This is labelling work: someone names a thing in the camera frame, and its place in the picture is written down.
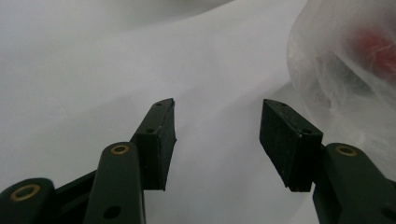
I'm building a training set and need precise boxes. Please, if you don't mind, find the white table mat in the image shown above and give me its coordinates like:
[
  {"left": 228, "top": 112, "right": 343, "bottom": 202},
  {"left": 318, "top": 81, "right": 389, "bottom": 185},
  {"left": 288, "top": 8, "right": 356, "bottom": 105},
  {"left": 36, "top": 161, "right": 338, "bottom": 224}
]
[{"left": 0, "top": 0, "right": 396, "bottom": 224}]

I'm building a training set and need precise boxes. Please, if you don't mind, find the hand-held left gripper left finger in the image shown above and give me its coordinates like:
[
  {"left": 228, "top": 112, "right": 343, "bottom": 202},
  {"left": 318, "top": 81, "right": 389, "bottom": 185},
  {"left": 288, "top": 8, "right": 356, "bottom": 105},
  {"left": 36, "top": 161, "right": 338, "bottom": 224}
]
[{"left": 130, "top": 97, "right": 177, "bottom": 191}]

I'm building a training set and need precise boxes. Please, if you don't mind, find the red drink can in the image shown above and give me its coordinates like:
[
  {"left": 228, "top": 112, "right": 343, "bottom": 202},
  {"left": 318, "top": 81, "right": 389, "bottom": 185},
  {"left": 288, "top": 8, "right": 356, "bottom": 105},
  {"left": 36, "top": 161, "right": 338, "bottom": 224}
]
[{"left": 349, "top": 26, "right": 396, "bottom": 83}]

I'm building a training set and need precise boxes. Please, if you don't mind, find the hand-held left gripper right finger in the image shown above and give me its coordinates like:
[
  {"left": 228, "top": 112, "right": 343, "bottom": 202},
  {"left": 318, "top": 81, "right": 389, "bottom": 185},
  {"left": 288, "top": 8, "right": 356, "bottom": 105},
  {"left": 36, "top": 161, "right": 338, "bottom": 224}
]
[{"left": 259, "top": 98, "right": 324, "bottom": 193}]

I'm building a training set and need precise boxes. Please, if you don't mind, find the translucent plastic bag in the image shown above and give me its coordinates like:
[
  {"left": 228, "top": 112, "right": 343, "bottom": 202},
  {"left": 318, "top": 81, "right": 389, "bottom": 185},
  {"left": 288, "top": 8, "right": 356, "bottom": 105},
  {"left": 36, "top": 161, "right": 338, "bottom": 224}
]
[{"left": 286, "top": 0, "right": 396, "bottom": 183}]

